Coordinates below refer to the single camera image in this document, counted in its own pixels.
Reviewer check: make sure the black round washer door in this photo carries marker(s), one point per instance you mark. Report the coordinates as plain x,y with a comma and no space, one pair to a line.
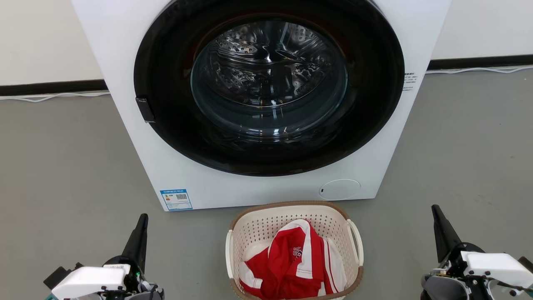
166,83

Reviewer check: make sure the cream perforated laundry basket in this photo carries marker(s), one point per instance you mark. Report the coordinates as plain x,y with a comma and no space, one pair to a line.
258,229

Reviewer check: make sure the steel washer drum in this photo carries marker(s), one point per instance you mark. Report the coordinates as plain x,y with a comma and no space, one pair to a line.
268,75

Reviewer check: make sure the small printed text label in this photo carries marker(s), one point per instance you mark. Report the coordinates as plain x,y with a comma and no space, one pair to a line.
409,81

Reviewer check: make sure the red and white garment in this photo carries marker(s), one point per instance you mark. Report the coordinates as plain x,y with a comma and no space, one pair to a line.
287,266

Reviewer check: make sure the black baseboard strip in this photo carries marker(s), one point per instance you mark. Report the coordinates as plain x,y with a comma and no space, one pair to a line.
50,87
479,62

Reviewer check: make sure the blue energy label sticker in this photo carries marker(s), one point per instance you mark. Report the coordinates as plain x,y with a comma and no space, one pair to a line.
176,200

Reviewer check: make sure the round white filter cover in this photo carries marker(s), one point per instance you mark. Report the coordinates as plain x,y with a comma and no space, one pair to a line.
339,189

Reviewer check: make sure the white front-load washing machine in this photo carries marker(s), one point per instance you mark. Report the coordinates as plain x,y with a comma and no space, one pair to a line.
125,62

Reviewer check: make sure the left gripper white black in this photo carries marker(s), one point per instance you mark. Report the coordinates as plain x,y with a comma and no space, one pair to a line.
89,281

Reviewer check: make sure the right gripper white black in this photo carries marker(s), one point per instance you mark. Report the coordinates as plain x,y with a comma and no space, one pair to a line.
491,264

